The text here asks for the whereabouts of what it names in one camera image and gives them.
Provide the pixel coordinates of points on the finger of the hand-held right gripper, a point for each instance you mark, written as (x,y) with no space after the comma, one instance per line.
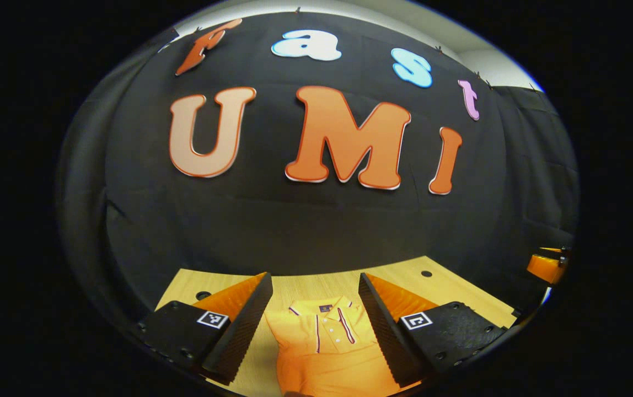
(564,253)
(545,268)

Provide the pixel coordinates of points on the black backdrop cloth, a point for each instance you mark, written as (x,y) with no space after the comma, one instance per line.
(305,231)

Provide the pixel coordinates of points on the orange T-shirt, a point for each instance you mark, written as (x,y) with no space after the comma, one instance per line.
(338,364)

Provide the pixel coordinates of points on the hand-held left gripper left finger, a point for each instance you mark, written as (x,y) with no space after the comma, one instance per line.
(245,328)

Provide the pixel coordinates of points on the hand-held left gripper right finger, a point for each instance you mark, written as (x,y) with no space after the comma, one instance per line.
(384,331)

